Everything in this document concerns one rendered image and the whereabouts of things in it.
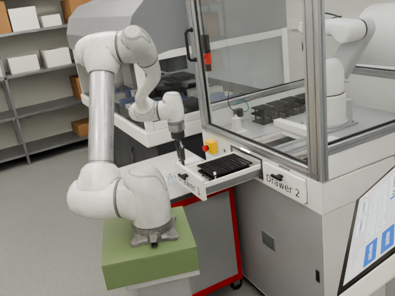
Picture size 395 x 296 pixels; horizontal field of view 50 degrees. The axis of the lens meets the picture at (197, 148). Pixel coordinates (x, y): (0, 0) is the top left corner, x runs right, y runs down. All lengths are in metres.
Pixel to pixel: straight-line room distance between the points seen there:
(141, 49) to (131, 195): 0.58
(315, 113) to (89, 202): 0.92
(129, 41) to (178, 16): 1.11
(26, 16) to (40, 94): 1.09
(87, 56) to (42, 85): 4.21
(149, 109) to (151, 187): 0.73
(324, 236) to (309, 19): 0.89
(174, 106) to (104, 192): 0.75
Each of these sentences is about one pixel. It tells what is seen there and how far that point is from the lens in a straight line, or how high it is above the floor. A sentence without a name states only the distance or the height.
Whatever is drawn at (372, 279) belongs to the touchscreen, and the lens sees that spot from 1.14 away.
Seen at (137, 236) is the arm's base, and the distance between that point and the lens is 1.66.
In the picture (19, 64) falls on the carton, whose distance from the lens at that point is 5.54.
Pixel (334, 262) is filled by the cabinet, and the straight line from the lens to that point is 2.02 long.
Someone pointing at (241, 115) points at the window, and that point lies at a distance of 2.16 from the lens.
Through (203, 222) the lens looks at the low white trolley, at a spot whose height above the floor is 0.55.
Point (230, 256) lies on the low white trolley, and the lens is 2.54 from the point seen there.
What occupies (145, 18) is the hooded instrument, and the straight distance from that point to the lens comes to 2.70.
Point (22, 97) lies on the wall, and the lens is 5.97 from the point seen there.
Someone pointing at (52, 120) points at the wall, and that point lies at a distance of 6.08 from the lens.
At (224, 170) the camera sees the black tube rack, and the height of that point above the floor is 0.90.
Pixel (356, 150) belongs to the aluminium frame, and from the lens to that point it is 1.87.
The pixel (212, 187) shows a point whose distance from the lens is 1.99.
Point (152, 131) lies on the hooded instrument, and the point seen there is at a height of 0.90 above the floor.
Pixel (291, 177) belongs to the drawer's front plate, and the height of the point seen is 0.92.
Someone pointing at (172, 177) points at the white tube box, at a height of 0.79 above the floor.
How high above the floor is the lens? 1.72
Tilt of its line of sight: 20 degrees down
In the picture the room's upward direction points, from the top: 8 degrees counter-clockwise
